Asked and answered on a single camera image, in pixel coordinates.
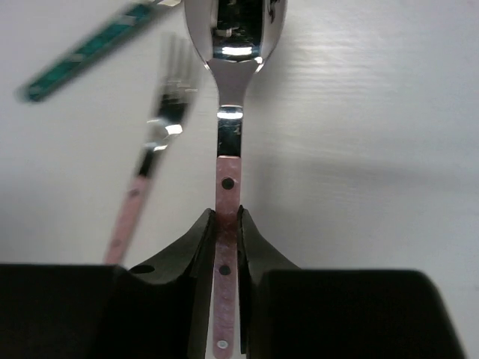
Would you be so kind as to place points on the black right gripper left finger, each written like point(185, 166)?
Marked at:
point(174, 306)

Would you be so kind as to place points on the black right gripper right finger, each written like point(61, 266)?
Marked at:
point(257, 260)

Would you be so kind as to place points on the pink handled spoon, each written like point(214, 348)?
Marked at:
point(234, 40)

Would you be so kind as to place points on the pink handled fork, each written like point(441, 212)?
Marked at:
point(175, 95)

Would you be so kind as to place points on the green handled fork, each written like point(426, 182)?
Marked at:
point(114, 32)

